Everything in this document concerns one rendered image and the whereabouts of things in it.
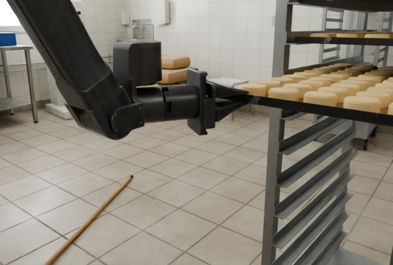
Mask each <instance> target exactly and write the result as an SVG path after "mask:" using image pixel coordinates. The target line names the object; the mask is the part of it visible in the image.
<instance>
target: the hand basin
mask: <svg viewBox="0 0 393 265"><path fill-rule="evenodd" d="M121 16H122V25H129V13H128V12H121ZM169 23H170V0H151V19H134V20H132V25H133V39H117V40H116V41H117V42H124V41H127V40H128V41H131V40H153V24H154V25H163V24H169Z"/></svg>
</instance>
